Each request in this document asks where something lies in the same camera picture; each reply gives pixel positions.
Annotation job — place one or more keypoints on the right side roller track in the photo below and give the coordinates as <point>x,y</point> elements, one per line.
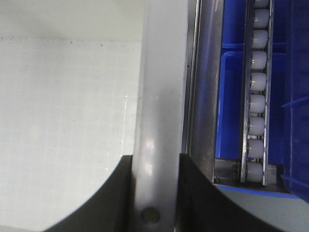
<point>256,91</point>

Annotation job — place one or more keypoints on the metal shelf divider rail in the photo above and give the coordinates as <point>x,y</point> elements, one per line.
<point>204,41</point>

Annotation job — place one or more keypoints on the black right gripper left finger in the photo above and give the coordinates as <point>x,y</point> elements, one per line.
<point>64,196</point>

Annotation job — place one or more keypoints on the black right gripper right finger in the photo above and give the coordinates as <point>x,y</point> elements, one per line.
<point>202,207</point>

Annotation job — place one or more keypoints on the large blue bin right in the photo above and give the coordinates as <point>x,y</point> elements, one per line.
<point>296,105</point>

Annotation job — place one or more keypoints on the white translucent plastic tote bin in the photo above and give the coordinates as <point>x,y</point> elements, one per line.
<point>70,72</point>

